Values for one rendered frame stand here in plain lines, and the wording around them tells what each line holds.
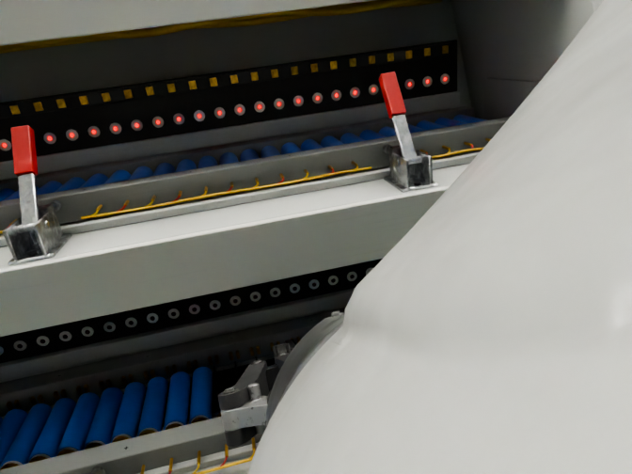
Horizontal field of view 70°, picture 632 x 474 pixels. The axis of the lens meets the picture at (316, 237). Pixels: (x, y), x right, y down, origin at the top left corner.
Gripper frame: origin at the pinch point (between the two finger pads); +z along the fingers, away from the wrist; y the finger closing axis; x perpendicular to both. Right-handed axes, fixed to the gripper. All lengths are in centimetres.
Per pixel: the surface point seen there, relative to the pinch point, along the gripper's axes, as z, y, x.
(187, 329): 10.8, 11.2, -4.0
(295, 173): -0.3, -1.3, -14.9
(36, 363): 10.9, 25.6, -4.0
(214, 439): -0.2, 8.9, 4.2
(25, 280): -5.9, 17.8, -9.6
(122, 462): -0.1, 15.6, 4.1
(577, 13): -6.4, -25.2, -22.1
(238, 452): 0.0, 7.4, 5.6
